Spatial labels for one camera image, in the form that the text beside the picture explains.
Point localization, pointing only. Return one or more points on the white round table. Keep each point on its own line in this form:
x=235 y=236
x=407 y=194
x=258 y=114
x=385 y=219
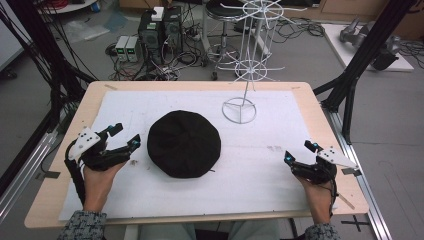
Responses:
x=66 y=6

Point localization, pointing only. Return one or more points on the black metal frame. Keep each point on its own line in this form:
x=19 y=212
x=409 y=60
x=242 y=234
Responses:
x=363 y=56
x=50 y=60

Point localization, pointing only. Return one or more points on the black computer tower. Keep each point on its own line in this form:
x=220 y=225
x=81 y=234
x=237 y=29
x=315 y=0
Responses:
x=173 y=31
x=150 y=40

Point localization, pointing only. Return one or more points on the aluminium rail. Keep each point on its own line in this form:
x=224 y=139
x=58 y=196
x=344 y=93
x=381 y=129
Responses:
x=370 y=200
x=30 y=166

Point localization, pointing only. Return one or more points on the person's right hand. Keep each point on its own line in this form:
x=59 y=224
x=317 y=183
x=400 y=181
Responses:
x=316 y=200

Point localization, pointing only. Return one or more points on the grey power supply unit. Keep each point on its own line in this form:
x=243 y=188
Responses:
x=132 y=49
x=121 y=49

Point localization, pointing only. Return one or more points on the white foam mat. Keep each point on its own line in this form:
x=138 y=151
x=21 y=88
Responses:
x=250 y=173

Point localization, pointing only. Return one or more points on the grey tape piece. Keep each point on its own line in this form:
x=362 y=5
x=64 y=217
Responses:
x=351 y=171

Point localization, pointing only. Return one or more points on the black tape cross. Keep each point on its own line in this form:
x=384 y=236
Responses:
x=356 y=222

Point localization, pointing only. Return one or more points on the person's light pants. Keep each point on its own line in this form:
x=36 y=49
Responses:
x=253 y=231

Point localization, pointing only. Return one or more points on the black tape piece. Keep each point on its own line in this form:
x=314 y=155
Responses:
x=50 y=175

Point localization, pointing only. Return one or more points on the white box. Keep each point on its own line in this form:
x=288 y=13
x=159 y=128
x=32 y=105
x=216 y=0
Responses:
x=158 y=13

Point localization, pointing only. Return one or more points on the clear plastic sheet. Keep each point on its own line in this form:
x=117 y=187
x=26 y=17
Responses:
x=85 y=30

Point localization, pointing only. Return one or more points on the black beret hat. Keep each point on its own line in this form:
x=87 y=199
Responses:
x=183 y=144

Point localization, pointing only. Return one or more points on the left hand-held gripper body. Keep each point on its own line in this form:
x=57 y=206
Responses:
x=86 y=141

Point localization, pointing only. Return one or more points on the person's left hand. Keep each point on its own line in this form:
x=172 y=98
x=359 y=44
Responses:
x=98 y=186

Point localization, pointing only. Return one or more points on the white floor platform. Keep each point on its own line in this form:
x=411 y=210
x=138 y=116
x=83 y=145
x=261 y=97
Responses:
x=346 y=56

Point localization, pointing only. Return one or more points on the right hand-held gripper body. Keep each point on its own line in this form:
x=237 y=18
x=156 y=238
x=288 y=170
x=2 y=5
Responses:
x=320 y=168

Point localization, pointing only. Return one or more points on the black round stool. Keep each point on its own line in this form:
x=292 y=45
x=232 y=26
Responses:
x=223 y=20

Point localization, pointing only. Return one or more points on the wooden table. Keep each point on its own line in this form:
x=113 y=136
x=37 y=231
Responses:
x=333 y=126

